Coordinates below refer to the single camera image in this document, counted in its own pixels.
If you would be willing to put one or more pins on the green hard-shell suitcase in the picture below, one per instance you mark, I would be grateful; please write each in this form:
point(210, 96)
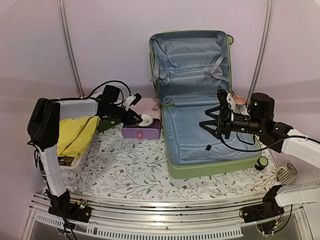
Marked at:
point(188, 68)

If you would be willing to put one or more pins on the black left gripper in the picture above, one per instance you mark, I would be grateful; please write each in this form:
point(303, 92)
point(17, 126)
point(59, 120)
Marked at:
point(129, 119)

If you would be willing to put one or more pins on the yellow garment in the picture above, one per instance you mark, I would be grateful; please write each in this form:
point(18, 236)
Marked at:
point(75, 135)

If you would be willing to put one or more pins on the white green drawer box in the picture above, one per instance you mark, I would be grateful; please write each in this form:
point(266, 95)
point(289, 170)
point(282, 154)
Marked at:
point(104, 125)

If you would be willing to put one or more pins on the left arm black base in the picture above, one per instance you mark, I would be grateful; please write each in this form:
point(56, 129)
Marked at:
point(62, 206)

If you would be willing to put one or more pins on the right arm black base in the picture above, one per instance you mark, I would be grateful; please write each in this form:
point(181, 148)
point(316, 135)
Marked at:
point(265, 210)

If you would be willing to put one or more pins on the purple drawer box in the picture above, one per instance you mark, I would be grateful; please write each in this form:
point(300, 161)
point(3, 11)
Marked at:
point(149, 106)

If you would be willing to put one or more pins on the floral white table mat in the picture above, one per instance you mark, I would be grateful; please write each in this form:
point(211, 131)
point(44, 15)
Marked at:
point(120, 168)

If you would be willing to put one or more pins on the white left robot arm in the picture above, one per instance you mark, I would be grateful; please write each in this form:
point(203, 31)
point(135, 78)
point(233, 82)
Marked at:
point(44, 126)

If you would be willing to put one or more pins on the white perforated plastic basket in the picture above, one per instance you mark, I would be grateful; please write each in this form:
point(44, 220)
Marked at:
point(73, 164)

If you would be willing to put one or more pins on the cream round bottle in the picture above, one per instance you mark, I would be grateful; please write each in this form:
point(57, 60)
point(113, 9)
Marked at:
point(147, 120)

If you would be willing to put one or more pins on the white ribbed round object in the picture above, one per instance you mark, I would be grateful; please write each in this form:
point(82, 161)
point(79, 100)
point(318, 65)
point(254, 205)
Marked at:
point(286, 173)

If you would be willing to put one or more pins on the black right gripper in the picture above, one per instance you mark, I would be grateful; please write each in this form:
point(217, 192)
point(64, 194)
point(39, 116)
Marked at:
point(226, 112)

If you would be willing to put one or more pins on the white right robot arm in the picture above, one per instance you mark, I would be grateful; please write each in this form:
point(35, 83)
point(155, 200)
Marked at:
point(286, 139)

